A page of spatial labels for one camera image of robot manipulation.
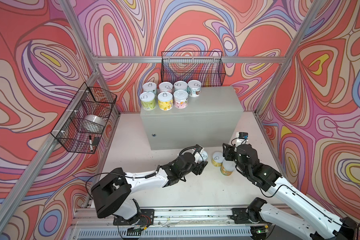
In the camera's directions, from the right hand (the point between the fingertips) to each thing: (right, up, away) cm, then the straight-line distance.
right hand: (228, 148), depth 76 cm
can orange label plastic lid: (+2, -12, +8) cm, 15 cm away
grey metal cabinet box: (-5, +15, +23) cm, 28 cm away
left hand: (-12, -6, +3) cm, 14 cm away
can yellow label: (-3, -8, +12) cm, 15 cm away
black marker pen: (-69, +3, -4) cm, 69 cm away
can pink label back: (-12, -4, 0) cm, 13 cm away
